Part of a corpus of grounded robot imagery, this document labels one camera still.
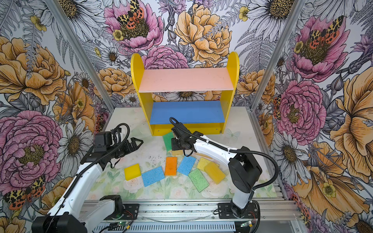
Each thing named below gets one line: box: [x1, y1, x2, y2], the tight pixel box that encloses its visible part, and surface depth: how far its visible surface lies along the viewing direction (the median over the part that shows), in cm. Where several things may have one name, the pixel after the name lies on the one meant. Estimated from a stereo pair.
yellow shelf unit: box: [130, 51, 240, 136], surface depth 83 cm
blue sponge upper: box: [176, 155, 197, 176], surface depth 91 cm
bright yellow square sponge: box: [124, 163, 142, 182], surface depth 89 cm
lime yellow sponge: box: [196, 157, 211, 172], surface depth 92 cm
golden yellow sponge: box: [204, 161, 226, 185], surface depth 89 cm
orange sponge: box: [164, 156, 178, 177], surface depth 91 cm
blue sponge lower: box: [141, 166, 166, 187], surface depth 87 cm
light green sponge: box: [188, 168, 210, 193], surface depth 85 cm
